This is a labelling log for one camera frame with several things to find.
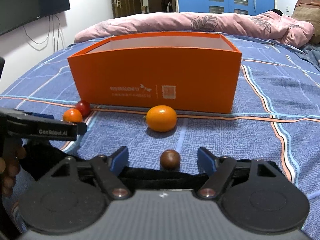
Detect orange cardboard shoe box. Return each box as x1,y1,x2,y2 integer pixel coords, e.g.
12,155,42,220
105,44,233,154
68,31,242,114

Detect yellow orange kumquat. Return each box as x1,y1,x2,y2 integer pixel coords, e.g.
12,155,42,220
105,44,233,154
145,105,177,132

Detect brown pillow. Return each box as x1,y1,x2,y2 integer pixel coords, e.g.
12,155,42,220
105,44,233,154
291,7,320,45

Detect black clothes on headboard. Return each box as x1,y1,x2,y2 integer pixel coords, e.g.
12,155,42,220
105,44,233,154
265,9,285,16

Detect black wall television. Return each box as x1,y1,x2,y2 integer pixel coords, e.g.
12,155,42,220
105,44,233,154
0,0,70,35

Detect person's left hand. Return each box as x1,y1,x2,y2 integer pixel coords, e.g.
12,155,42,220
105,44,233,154
1,146,26,197

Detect grey blue crumpled blanket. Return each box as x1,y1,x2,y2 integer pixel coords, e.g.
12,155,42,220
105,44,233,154
296,43,320,71

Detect red cherry tomato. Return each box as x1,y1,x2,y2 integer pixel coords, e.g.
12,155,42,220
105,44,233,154
75,100,91,118

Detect brown chestnut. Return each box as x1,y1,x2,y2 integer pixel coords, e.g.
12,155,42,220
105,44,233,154
159,150,181,170

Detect blue plaid bed sheet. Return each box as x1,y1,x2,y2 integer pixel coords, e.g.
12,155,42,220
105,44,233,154
0,33,320,240

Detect television cables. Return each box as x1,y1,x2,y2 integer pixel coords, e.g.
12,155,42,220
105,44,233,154
22,15,67,55

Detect mandarin orange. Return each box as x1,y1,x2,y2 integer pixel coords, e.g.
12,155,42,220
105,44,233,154
62,108,83,122

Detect pink floral duvet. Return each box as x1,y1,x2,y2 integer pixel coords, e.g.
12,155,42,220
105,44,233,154
74,12,314,48

